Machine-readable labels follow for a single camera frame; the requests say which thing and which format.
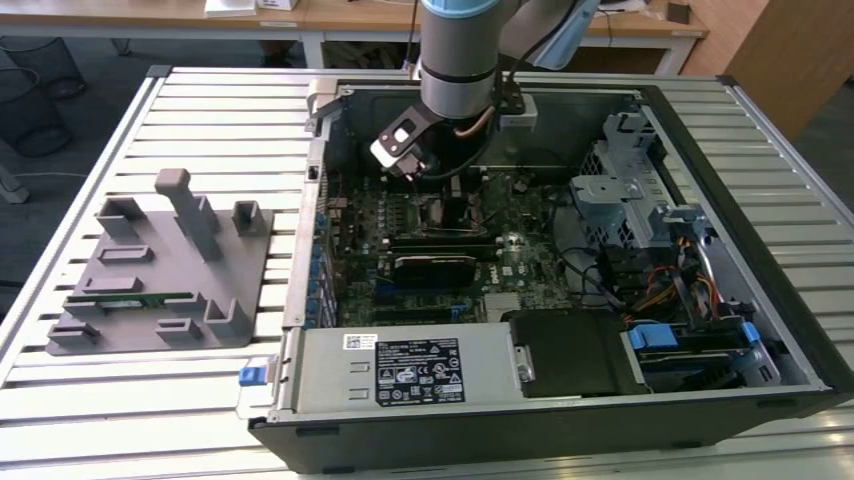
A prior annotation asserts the CPU socket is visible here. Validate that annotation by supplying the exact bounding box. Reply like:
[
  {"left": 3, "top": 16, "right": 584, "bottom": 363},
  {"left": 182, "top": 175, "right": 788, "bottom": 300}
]
[{"left": 414, "top": 193, "right": 489, "bottom": 236}]

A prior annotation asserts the black RAM slot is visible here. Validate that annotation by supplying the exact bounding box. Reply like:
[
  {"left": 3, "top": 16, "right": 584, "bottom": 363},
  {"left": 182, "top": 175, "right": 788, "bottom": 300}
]
[
  {"left": 390, "top": 240, "right": 500, "bottom": 249},
  {"left": 390, "top": 245, "right": 501, "bottom": 254},
  {"left": 390, "top": 235, "right": 500, "bottom": 244},
  {"left": 392, "top": 250, "right": 501, "bottom": 260}
]

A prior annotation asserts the black graphics card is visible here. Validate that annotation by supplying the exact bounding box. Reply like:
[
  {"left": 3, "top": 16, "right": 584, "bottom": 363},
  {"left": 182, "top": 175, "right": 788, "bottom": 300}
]
[{"left": 392, "top": 253, "right": 480, "bottom": 291}]

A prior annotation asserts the green motherboard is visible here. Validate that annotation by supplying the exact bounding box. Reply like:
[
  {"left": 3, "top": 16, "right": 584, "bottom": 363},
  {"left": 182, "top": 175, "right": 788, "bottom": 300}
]
[{"left": 320, "top": 167, "right": 576, "bottom": 326}]

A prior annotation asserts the black expansion slot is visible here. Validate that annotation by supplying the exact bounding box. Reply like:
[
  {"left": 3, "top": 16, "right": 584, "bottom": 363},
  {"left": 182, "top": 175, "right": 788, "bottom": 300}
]
[
  {"left": 372, "top": 308, "right": 466, "bottom": 324},
  {"left": 373, "top": 293, "right": 469, "bottom": 307}
]

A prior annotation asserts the silver chipset heatsink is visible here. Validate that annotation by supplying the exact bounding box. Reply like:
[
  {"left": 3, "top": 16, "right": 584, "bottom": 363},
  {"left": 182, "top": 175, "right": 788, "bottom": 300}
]
[{"left": 484, "top": 293, "right": 526, "bottom": 322}]

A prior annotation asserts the metal disk bay cage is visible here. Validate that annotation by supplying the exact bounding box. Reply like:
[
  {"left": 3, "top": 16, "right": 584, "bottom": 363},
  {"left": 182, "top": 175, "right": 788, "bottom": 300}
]
[{"left": 570, "top": 112, "right": 676, "bottom": 251}]

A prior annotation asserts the black plastic shroud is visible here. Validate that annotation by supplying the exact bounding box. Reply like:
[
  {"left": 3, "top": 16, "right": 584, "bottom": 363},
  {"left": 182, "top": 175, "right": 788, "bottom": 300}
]
[{"left": 500, "top": 308, "right": 653, "bottom": 400}]

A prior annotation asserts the hard disk in blue carrier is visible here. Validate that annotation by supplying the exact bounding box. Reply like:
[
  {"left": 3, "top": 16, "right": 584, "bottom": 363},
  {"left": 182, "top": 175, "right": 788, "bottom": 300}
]
[{"left": 624, "top": 322, "right": 763, "bottom": 394}]

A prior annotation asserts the silver power supply box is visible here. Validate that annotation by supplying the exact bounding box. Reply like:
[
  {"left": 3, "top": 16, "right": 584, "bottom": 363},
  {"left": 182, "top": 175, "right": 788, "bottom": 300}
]
[{"left": 277, "top": 323, "right": 526, "bottom": 419}]

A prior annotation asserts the grey plastic parts rack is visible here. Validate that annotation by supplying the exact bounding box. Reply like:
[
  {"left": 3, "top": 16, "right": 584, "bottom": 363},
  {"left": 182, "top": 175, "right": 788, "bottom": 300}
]
[{"left": 45, "top": 167, "right": 277, "bottom": 357}]

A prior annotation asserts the black open PC case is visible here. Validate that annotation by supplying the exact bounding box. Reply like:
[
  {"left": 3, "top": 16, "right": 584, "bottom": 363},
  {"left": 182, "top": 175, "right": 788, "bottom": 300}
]
[{"left": 237, "top": 74, "right": 854, "bottom": 474}]

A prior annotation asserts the green RAM stick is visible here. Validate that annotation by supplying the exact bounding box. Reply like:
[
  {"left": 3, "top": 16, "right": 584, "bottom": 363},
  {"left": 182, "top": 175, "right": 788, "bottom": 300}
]
[{"left": 69, "top": 293, "right": 197, "bottom": 307}]

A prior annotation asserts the wooden cabinet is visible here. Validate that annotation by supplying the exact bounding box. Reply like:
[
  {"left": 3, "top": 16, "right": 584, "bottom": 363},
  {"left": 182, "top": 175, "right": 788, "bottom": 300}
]
[{"left": 680, "top": 0, "right": 854, "bottom": 144}]

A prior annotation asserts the black mesh wastebasket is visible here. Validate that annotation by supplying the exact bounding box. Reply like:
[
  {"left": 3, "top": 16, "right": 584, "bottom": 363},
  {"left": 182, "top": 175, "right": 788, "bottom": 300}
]
[
  {"left": 10, "top": 37, "right": 89, "bottom": 99},
  {"left": 0, "top": 67, "right": 75, "bottom": 157}
]

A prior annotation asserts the grey metal stand foot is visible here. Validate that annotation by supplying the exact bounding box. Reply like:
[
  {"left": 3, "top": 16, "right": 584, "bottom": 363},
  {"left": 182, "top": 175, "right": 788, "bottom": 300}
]
[{"left": 0, "top": 159, "right": 33, "bottom": 205}]

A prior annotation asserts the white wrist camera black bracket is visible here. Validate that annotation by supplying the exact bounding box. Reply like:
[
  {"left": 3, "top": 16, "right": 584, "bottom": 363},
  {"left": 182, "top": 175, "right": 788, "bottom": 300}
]
[{"left": 369, "top": 103, "right": 430, "bottom": 179}]

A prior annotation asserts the black camera cable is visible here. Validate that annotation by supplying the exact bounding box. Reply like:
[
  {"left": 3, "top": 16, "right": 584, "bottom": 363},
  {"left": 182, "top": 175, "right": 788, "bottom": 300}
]
[{"left": 420, "top": 69, "right": 529, "bottom": 181}]

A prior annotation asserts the black cable bundle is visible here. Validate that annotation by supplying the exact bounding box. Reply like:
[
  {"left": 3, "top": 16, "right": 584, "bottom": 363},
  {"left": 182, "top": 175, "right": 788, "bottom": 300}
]
[{"left": 552, "top": 189, "right": 660, "bottom": 311}]

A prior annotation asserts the coloured wire bundle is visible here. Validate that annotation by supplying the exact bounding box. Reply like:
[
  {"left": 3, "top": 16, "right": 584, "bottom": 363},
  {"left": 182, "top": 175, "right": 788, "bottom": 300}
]
[{"left": 626, "top": 234, "right": 729, "bottom": 321}]

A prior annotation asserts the wooden desk white frame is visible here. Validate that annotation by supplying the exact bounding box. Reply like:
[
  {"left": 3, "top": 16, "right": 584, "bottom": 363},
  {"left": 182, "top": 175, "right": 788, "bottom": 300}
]
[{"left": 0, "top": 0, "right": 710, "bottom": 76}]

